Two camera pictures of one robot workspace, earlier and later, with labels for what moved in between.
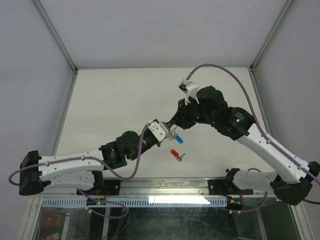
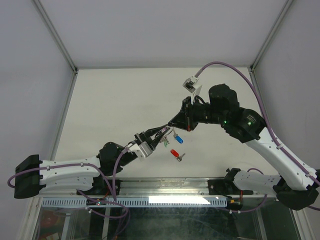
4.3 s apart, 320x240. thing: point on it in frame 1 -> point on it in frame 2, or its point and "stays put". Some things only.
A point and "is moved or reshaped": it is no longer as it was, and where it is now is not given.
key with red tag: x=176 y=154 stays put
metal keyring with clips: x=171 y=133 is moved or reshaped
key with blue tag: x=178 y=138 stays put
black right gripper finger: x=177 y=120 stays put
